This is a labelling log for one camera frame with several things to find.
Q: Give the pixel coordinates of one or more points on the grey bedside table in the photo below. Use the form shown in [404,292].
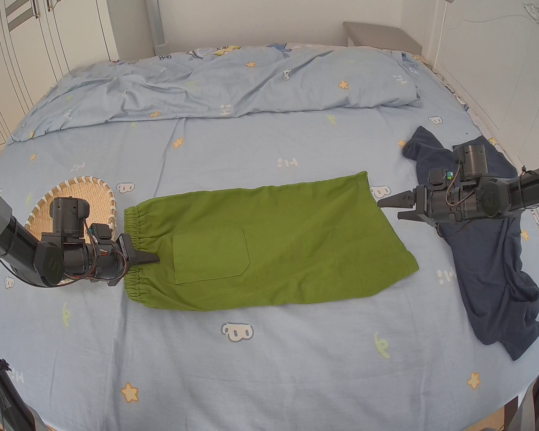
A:
[377,36]

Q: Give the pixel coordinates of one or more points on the green shorts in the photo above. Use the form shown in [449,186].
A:
[296,240]

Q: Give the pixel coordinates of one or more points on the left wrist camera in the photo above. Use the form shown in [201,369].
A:
[69,218]

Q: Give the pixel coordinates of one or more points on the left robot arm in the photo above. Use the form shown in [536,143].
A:
[22,249]

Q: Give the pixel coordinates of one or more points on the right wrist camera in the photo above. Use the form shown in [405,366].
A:
[470,162]

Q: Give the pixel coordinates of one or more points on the round woven basket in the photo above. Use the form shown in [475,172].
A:
[96,198]

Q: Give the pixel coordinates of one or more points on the pale blue quilt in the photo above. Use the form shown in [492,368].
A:
[229,83]

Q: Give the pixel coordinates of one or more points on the bed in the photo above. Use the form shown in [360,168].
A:
[274,353]

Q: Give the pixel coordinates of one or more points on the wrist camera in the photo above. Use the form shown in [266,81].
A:
[69,218]
[470,162]

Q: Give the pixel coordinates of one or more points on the white wardrobe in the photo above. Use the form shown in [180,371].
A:
[27,52]

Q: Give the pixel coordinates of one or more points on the dark blue garment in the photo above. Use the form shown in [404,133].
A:
[489,276]

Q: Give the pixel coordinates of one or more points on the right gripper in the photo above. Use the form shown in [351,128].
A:
[449,204]

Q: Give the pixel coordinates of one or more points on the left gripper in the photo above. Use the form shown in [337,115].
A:
[103,263]

